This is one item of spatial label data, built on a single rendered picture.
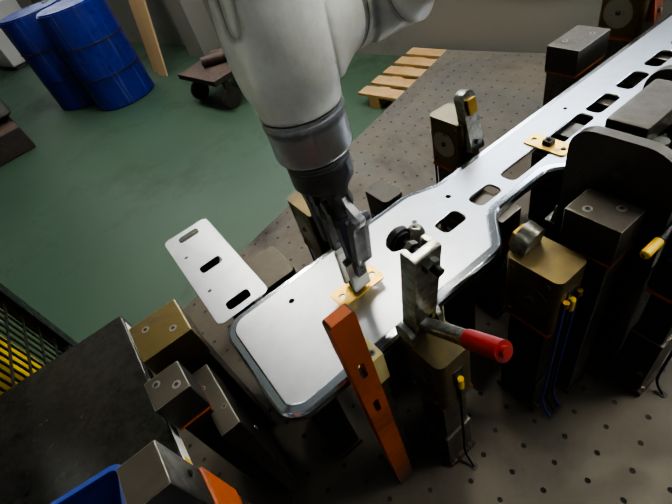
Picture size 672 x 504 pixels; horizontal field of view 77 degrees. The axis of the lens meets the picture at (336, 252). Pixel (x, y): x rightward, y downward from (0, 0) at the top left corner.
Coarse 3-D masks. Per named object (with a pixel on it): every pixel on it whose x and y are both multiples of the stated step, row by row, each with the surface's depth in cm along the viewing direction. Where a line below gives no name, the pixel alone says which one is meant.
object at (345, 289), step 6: (372, 270) 66; (378, 270) 66; (372, 276) 65; (378, 276) 65; (372, 282) 64; (378, 282) 64; (342, 288) 65; (348, 288) 65; (366, 288) 64; (330, 294) 65; (336, 294) 64; (342, 294) 64; (348, 294) 64; (354, 294) 64; (360, 294) 63; (336, 300) 64; (342, 300) 63; (348, 300) 63; (354, 300) 63
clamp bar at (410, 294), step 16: (400, 240) 42; (432, 240) 41; (400, 256) 41; (416, 256) 40; (432, 256) 40; (416, 272) 40; (432, 272) 40; (416, 288) 43; (432, 288) 45; (416, 304) 45; (432, 304) 48; (416, 320) 48; (416, 336) 52
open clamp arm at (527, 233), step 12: (528, 228) 52; (540, 228) 52; (516, 240) 54; (528, 240) 52; (540, 240) 55; (516, 252) 55; (528, 252) 55; (504, 264) 59; (504, 276) 60; (504, 288) 62
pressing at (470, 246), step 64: (640, 64) 89; (448, 192) 77; (512, 192) 72; (320, 256) 74; (384, 256) 70; (448, 256) 67; (256, 320) 67; (320, 320) 64; (384, 320) 61; (320, 384) 57
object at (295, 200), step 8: (296, 192) 81; (288, 200) 79; (296, 200) 79; (304, 200) 78; (296, 208) 78; (304, 208) 77; (296, 216) 81; (304, 216) 77; (304, 224) 80; (312, 224) 76; (304, 232) 83; (312, 232) 79; (304, 240) 86; (312, 240) 82; (320, 240) 79; (312, 248) 86; (320, 248) 81; (328, 248) 81; (312, 256) 92
